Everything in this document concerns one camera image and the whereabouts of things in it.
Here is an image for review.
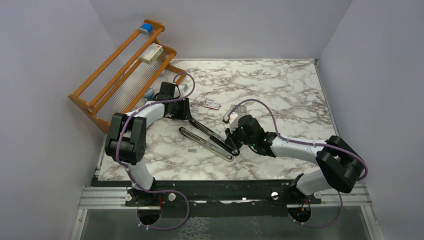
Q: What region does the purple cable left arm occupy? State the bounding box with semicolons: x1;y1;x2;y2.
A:
115;72;196;232

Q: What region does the orange wooden shelf rack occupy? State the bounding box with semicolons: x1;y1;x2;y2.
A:
68;18;185;134

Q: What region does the red white staple box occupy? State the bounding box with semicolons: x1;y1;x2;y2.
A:
205;100;220;110

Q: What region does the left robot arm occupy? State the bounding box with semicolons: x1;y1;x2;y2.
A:
105;82;192;206

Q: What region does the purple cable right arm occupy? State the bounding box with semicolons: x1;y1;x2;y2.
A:
226;98;369;229

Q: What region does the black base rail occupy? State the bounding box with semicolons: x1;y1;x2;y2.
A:
78;180;373;219

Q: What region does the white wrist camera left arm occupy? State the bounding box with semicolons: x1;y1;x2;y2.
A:
181;84;189;94

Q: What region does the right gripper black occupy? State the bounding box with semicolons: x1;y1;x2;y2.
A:
224;122;256;150

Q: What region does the blue grey eraser block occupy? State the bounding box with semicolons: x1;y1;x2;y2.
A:
138;23;153;36

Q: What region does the blue white jar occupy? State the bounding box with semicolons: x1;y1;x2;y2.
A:
143;87;156;101

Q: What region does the white red box on shelf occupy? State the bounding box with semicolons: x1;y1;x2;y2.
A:
139;43;163;65

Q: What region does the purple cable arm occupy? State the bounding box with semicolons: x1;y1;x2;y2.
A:
226;98;369;229
115;72;196;232

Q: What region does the black stapler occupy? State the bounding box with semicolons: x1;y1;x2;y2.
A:
189;118;240;157

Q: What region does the silver staple strip tray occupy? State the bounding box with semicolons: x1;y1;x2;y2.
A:
230;104;247;113

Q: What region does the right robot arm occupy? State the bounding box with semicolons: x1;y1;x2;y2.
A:
223;113;366;204

